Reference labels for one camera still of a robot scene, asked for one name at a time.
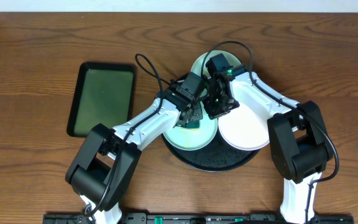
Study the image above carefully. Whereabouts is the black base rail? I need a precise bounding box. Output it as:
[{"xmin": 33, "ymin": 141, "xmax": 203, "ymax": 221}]
[{"xmin": 42, "ymin": 213, "xmax": 354, "ymax": 224}]

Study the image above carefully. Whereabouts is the light green plate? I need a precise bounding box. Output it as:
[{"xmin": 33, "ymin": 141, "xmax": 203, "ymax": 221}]
[
  {"xmin": 190, "ymin": 49, "xmax": 244, "ymax": 97},
  {"xmin": 163, "ymin": 117, "xmax": 218, "ymax": 151}
]

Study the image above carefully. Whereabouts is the black cable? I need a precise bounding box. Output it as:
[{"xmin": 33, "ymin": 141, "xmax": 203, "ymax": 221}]
[
  {"xmin": 200, "ymin": 40, "xmax": 341, "ymax": 224},
  {"xmin": 82, "ymin": 53, "xmax": 180, "ymax": 218}
]

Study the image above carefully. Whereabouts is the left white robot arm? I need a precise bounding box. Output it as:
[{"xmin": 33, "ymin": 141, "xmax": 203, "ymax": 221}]
[{"xmin": 65, "ymin": 85, "xmax": 203, "ymax": 223}]

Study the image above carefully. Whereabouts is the left black cable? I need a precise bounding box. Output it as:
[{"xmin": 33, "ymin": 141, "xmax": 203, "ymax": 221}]
[{"xmin": 82, "ymin": 53, "xmax": 180, "ymax": 218}]

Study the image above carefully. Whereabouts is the white plate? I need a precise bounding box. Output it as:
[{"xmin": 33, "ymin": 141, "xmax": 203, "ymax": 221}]
[{"xmin": 218, "ymin": 103, "xmax": 270, "ymax": 151}]

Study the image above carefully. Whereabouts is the round black serving tray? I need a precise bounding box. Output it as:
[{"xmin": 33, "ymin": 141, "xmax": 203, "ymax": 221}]
[{"xmin": 162, "ymin": 131, "xmax": 260, "ymax": 172}]

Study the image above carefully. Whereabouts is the right black cable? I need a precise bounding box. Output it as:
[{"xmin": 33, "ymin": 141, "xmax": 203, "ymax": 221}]
[{"xmin": 200, "ymin": 40, "xmax": 341, "ymax": 224}]

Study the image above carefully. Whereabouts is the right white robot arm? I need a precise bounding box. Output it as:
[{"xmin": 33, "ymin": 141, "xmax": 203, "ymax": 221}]
[{"xmin": 203, "ymin": 68, "xmax": 339, "ymax": 223}]

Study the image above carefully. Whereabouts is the black rectangular water tray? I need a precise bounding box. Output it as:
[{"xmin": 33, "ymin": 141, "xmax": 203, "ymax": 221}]
[{"xmin": 67, "ymin": 62, "xmax": 136, "ymax": 138}]

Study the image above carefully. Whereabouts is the green yellow sponge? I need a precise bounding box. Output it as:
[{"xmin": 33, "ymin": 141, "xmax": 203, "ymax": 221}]
[{"xmin": 181, "ymin": 121, "xmax": 200, "ymax": 129}]

